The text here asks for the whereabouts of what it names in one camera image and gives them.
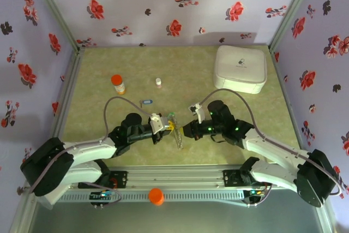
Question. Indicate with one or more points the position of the small electronics board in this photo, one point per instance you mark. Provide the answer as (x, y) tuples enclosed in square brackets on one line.
[(102, 195), (256, 192)]

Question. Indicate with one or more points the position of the orange cylinder cap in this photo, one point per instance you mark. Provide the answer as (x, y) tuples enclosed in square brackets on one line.
[(156, 196)]

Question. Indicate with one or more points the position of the metal key organizer plate with rings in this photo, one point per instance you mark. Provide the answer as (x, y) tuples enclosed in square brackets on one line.
[(176, 134)]

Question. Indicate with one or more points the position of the small white bottle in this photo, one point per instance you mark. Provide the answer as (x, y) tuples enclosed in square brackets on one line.
[(158, 83)]

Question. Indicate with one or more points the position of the orange pill bottle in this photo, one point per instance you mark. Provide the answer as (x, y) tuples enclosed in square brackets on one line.
[(117, 80)]

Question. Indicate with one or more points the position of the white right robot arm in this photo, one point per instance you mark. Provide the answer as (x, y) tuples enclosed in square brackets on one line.
[(272, 145)]

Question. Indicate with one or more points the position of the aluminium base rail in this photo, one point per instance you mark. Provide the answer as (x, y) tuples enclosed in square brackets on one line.
[(174, 178)]

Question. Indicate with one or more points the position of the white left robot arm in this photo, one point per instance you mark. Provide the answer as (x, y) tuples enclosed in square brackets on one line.
[(81, 151)]

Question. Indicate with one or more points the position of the small silver key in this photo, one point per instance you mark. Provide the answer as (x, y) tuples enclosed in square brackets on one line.
[(141, 103)]

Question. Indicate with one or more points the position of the blue key tag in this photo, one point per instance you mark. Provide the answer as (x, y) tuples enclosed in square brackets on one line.
[(148, 102)]

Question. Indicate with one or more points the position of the aluminium table side rail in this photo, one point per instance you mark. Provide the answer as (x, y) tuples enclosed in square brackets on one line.
[(68, 88), (285, 94)]

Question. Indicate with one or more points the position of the white zipped case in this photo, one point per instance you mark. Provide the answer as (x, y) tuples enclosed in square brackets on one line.
[(240, 66)]

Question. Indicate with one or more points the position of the aluminium frame post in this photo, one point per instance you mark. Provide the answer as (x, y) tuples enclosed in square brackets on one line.
[(58, 12), (291, 12)]

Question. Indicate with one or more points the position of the green key tag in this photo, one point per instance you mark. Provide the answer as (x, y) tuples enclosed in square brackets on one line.
[(171, 113)]

